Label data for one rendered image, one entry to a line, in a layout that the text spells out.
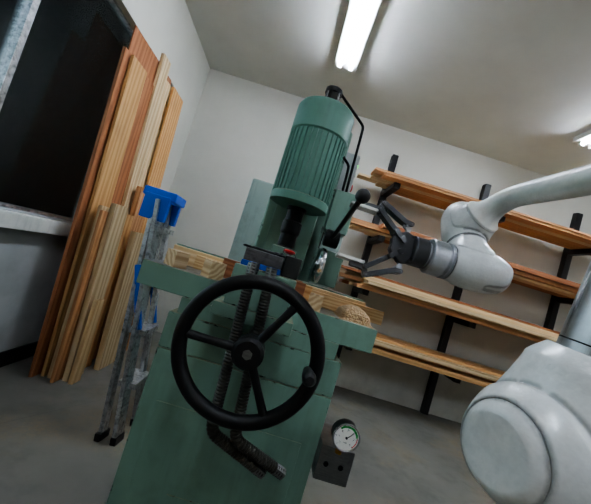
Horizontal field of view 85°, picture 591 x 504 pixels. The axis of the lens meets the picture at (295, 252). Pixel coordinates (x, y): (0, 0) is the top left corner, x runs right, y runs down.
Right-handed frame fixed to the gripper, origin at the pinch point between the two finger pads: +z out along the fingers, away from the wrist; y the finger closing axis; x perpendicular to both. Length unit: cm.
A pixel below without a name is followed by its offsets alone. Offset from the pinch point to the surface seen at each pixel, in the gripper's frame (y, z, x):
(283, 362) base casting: -35.3, 5.5, -4.5
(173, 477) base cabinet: -68, 22, -9
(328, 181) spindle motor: 14.5, 7.8, -8.1
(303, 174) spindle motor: 13.0, 15.0, -5.4
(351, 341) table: -25.7, -8.8, -3.3
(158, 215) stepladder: 2, 76, -71
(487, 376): -22, -181, -204
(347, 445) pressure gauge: -47.4, -13.1, -0.1
